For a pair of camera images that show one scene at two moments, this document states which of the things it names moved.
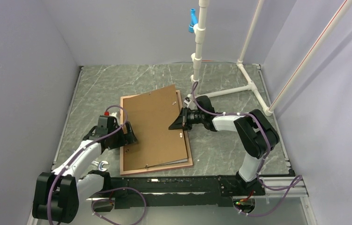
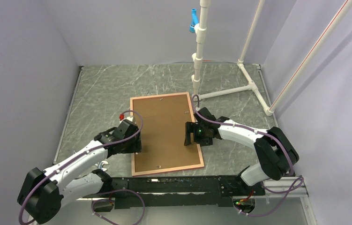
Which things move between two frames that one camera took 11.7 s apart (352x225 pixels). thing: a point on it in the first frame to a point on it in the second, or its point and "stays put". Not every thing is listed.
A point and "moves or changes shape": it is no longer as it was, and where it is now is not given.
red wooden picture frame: x=179 y=98 to x=170 y=140
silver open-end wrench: x=100 y=164 stays put
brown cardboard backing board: x=151 y=114 moves or changes shape
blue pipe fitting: x=194 y=20 stays put
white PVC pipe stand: x=197 y=56 stays put
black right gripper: x=181 y=123 to x=191 y=127
